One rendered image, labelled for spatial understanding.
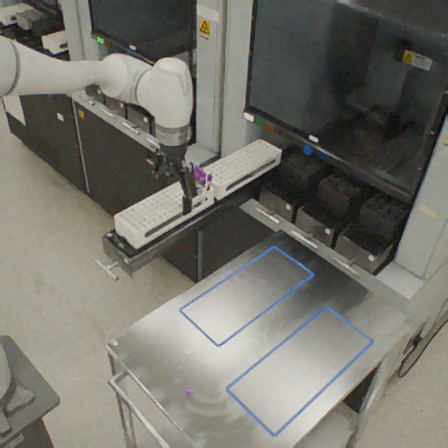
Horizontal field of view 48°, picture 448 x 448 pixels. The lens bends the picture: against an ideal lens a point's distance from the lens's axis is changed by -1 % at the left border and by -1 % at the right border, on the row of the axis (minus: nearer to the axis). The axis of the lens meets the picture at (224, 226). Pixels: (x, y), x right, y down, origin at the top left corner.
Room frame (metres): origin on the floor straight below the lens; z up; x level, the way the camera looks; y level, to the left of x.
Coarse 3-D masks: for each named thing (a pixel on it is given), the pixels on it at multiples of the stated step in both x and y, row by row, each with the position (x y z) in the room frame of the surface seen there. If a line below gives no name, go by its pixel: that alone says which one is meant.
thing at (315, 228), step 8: (304, 208) 1.20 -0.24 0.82; (312, 208) 1.20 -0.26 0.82; (360, 208) 1.23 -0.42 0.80; (296, 216) 1.21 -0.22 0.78; (304, 216) 1.19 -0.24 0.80; (312, 216) 1.17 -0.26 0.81; (320, 216) 1.16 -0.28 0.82; (328, 216) 1.17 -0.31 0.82; (352, 216) 1.19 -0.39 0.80; (296, 224) 1.20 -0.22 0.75; (304, 224) 1.18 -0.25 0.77; (312, 224) 1.16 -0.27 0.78; (320, 224) 1.15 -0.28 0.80; (328, 224) 1.14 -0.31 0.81; (336, 224) 1.14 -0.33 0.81; (344, 224) 1.16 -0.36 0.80; (296, 232) 1.16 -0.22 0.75; (312, 232) 1.16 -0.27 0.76; (320, 232) 1.14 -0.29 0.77; (328, 232) 1.12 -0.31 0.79; (336, 232) 1.13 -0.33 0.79; (304, 240) 1.13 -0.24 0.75; (320, 240) 1.14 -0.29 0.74; (328, 240) 1.12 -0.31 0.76
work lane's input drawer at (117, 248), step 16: (240, 192) 1.28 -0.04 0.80; (256, 192) 1.32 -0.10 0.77; (208, 208) 1.18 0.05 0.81; (224, 208) 1.21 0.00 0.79; (192, 224) 1.11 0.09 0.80; (208, 224) 1.16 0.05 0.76; (112, 240) 1.01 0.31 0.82; (160, 240) 1.04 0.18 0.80; (176, 240) 1.07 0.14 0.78; (112, 256) 1.01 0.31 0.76; (128, 256) 0.96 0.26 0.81; (144, 256) 0.98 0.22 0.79; (112, 272) 0.95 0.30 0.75; (128, 272) 0.96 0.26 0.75
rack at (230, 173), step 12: (252, 144) 1.46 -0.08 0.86; (264, 144) 1.48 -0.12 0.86; (228, 156) 1.38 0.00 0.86; (240, 156) 1.39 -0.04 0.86; (252, 156) 1.40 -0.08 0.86; (264, 156) 1.40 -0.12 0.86; (276, 156) 1.41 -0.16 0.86; (204, 168) 1.31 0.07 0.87; (216, 168) 1.31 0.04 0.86; (228, 168) 1.33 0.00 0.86; (240, 168) 1.32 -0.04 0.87; (252, 168) 1.33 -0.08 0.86; (264, 168) 1.39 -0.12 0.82; (216, 180) 1.26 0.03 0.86; (228, 180) 1.25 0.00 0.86; (240, 180) 1.33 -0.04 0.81; (216, 192) 1.22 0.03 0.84; (228, 192) 1.25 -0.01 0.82
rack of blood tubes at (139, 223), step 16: (160, 192) 1.17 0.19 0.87; (176, 192) 1.19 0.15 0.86; (208, 192) 1.18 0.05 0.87; (128, 208) 1.09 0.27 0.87; (144, 208) 1.10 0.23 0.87; (160, 208) 1.10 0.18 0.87; (176, 208) 1.11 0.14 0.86; (192, 208) 1.16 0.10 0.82; (128, 224) 1.03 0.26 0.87; (144, 224) 1.03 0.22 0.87; (160, 224) 1.09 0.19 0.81; (176, 224) 1.09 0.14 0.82; (144, 240) 1.01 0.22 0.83
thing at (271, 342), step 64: (256, 256) 0.98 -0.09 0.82; (320, 256) 0.99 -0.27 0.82; (192, 320) 0.75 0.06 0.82; (256, 320) 0.76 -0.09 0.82; (320, 320) 0.77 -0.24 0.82; (384, 320) 0.78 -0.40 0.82; (192, 384) 0.58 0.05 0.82; (256, 384) 0.59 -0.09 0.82; (320, 384) 0.60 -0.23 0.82; (384, 384) 0.77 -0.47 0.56
